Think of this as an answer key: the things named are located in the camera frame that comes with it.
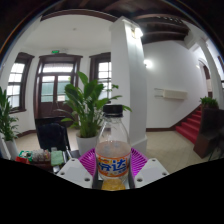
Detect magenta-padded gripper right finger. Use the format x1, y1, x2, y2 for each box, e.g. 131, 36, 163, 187
127, 147, 170, 190

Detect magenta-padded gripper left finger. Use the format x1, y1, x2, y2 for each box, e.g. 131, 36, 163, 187
56, 147, 99, 190

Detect orange soda plastic bottle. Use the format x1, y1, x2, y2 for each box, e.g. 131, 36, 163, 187
94, 104, 133, 192

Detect green folded cloth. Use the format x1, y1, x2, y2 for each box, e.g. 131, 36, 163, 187
49, 149, 65, 167

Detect brown box of small jars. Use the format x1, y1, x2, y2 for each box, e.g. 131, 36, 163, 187
29, 148, 53, 168

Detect black chair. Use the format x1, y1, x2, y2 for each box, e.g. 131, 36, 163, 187
34, 115, 72, 153

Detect green flat package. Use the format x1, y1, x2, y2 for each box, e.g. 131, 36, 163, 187
18, 149, 33, 158

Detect red carpeted stairs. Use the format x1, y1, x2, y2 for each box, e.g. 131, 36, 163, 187
175, 106, 204, 145

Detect leafy plant in white pot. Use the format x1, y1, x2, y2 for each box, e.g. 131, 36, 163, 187
54, 70, 133, 156
0, 86, 20, 161

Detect dark wooden cabinet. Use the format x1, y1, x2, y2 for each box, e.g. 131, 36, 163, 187
193, 106, 224, 159

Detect dark wooden double door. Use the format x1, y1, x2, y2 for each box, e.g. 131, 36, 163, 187
34, 53, 84, 119

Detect small green plant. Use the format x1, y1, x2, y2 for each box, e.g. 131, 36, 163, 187
199, 95, 219, 109

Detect dark-framed window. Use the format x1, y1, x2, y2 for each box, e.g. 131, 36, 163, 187
4, 52, 35, 114
88, 52, 113, 101

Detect pillar-mounted emergency light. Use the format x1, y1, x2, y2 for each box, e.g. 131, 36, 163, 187
131, 26, 144, 38

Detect white wall-mounted unit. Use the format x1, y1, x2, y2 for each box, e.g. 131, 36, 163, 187
153, 87, 188, 101

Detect glowing wall lamp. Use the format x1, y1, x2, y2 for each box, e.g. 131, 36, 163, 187
143, 58, 154, 69

